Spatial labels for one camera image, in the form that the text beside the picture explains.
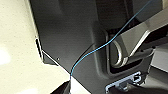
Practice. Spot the grey robot torso link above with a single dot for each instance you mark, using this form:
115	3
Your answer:
140	35

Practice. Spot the silver cylindrical base hub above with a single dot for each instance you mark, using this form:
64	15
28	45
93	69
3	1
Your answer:
115	50

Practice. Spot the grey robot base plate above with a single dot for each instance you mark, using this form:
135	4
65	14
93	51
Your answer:
66	36

